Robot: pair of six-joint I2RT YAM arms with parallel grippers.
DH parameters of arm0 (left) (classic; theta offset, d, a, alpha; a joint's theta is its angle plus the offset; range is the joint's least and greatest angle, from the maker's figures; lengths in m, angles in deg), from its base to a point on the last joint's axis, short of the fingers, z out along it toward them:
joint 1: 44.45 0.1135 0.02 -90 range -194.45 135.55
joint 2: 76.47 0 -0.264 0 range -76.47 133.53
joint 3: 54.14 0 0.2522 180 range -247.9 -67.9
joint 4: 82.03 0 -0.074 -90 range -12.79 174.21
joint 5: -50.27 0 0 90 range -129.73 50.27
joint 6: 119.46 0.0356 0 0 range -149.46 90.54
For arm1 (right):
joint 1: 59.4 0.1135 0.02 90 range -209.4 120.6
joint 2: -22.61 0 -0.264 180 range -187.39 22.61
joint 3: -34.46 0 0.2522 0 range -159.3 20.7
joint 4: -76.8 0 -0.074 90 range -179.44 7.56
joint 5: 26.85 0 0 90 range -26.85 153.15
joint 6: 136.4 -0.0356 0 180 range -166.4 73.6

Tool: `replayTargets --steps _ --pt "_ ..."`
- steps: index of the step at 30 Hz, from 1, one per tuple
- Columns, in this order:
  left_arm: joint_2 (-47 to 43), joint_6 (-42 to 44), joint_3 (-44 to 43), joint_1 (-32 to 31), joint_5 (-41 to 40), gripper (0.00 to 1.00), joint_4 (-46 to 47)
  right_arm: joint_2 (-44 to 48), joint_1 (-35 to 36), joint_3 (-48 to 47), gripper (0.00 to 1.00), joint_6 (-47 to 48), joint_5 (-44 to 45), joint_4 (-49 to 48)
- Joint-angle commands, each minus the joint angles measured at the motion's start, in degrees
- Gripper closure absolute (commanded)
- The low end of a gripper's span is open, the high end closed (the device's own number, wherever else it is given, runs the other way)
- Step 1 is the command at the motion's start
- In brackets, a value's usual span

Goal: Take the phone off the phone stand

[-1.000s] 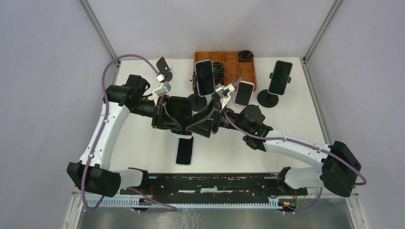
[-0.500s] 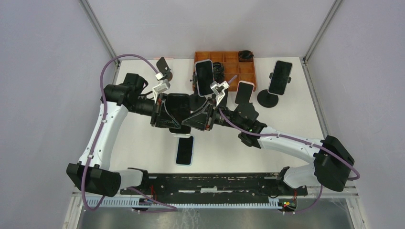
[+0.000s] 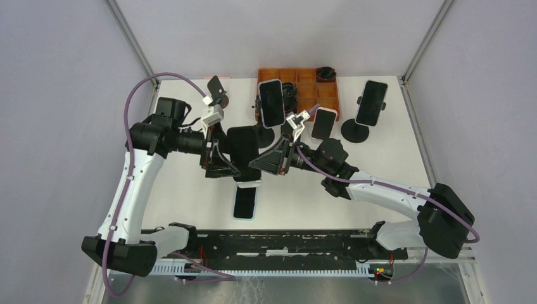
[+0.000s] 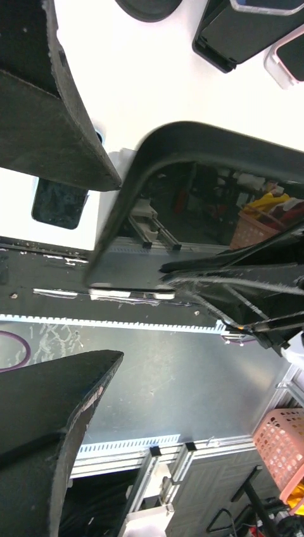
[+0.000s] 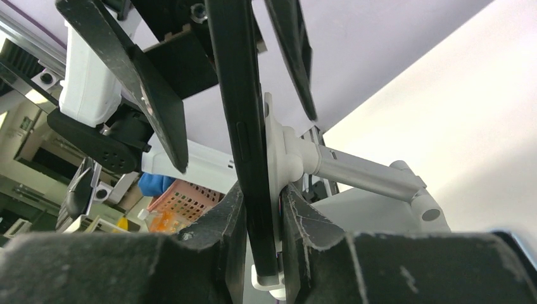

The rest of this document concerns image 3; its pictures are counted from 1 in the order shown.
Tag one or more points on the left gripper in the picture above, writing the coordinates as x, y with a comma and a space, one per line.
216, 165

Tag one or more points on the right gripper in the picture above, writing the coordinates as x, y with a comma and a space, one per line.
278, 160

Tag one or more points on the white folding phone stand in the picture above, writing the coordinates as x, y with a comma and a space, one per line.
249, 184

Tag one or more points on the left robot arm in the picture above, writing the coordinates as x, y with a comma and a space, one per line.
120, 244

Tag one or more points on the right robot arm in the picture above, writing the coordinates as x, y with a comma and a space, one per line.
437, 219

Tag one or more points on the black round phone stand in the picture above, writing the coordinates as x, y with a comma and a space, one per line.
264, 136

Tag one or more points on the blue case phone on table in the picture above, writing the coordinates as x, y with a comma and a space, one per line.
244, 203

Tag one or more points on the white phone on small stand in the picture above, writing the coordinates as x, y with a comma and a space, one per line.
323, 124

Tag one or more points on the brown base phone stand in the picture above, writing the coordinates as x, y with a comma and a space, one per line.
217, 93

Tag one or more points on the orange compartment tray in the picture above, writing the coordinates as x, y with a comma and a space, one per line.
311, 89

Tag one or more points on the black round object in tray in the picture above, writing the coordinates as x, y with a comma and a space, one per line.
325, 74

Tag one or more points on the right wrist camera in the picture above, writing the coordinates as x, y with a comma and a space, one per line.
297, 123

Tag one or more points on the white slotted cable duct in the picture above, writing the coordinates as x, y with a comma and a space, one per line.
179, 269

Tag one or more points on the aluminium frame rail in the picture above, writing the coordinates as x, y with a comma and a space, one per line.
220, 244

